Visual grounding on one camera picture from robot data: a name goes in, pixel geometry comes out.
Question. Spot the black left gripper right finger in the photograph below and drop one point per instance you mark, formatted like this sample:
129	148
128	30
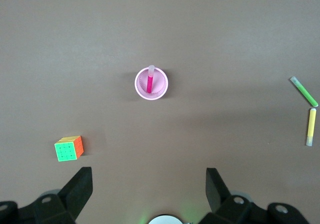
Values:
237	212

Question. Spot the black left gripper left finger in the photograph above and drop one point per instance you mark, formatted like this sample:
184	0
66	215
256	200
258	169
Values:
50	209

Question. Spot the pink marker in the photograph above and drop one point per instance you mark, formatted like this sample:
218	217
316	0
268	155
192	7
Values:
150	84

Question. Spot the colourful puzzle cube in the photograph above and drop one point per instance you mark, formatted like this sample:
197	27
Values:
66	151

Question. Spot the yellow marker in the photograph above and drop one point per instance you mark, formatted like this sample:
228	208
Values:
311	124

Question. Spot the green marker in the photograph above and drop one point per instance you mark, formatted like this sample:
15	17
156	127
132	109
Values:
305	93

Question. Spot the pink mesh cup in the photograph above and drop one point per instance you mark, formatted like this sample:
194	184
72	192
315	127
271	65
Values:
160	83

